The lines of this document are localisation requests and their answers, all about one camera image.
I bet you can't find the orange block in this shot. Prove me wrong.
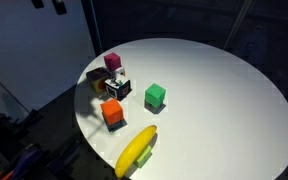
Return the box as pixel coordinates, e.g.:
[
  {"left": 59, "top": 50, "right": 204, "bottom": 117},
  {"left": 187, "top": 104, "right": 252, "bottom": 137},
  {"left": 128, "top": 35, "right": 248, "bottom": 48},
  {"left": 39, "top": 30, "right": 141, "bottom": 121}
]
[{"left": 100, "top": 98, "right": 124, "bottom": 126}]

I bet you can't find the magenta block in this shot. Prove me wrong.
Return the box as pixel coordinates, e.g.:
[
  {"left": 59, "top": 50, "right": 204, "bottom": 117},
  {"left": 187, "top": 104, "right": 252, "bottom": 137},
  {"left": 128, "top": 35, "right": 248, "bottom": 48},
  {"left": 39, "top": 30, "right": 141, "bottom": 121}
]
[{"left": 103, "top": 52, "right": 123, "bottom": 72}]

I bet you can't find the lime green small block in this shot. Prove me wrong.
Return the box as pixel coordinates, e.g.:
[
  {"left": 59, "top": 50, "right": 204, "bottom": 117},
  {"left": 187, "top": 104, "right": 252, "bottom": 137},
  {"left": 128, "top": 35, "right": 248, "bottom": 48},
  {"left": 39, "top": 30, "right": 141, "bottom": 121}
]
[{"left": 133, "top": 145, "right": 153, "bottom": 168}]

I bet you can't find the multicolour patterned cube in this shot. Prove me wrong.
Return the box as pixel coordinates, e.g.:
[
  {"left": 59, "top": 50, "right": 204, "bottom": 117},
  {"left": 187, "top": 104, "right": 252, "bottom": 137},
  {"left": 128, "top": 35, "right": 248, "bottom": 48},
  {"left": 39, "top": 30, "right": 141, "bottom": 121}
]
[{"left": 85, "top": 66, "right": 112, "bottom": 95}]

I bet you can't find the black cube with white print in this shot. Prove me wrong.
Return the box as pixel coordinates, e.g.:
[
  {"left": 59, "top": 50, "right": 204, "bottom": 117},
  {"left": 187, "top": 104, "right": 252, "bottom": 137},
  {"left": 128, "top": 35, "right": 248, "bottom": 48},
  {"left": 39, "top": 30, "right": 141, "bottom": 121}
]
[{"left": 104, "top": 74, "right": 132, "bottom": 102}]

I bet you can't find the purple clamp with orange tip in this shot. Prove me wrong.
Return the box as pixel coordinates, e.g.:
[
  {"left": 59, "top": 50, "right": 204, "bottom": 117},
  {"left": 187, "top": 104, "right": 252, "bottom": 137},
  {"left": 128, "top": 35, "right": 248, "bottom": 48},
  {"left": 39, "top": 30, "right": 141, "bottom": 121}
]
[{"left": 0, "top": 144, "right": 44, "bottom": 180}]

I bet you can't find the yellow banana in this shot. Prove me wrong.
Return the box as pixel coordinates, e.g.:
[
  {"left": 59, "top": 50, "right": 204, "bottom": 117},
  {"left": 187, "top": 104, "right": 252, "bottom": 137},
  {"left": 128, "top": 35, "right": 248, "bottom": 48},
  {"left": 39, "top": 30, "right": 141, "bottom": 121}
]
[{"left": 114, "top": 124, "right": 158, "bottom": 179}]

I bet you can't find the thin slanted metal rod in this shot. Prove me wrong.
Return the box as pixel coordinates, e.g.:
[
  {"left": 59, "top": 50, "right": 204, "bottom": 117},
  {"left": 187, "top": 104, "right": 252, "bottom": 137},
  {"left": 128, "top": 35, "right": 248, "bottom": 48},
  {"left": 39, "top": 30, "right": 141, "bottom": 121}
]
[{"left": 223, "top": 0, "right": 254, "bottom": 51}]

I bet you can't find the metal window frame post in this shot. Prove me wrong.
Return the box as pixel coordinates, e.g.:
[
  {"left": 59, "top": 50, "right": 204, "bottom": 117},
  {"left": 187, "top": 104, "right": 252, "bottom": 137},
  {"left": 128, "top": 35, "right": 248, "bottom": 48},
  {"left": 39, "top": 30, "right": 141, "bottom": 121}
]
[{"left": 89, "top": 0, "right": 104, "bottom": 56}]

